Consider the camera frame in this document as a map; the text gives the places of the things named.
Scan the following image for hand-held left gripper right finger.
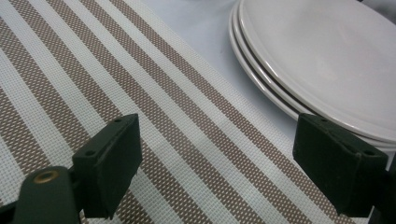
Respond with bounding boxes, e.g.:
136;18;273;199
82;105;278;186
292;112;389;218

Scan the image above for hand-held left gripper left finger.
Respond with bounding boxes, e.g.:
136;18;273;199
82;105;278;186
72;113;144;219

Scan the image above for white plate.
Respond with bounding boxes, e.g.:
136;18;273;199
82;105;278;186
237;0;396;145
232;0;396;149
228;8;396;153

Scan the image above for brown white striped placemat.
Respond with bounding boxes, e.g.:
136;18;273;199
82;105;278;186
0;0;368;224

